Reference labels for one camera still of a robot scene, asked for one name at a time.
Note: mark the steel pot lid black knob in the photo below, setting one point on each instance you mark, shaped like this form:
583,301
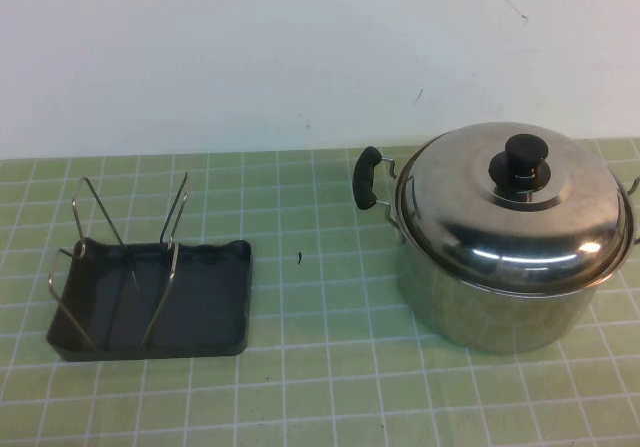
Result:
450,227

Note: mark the green grid mat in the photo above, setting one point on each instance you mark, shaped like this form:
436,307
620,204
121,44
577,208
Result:
320,377

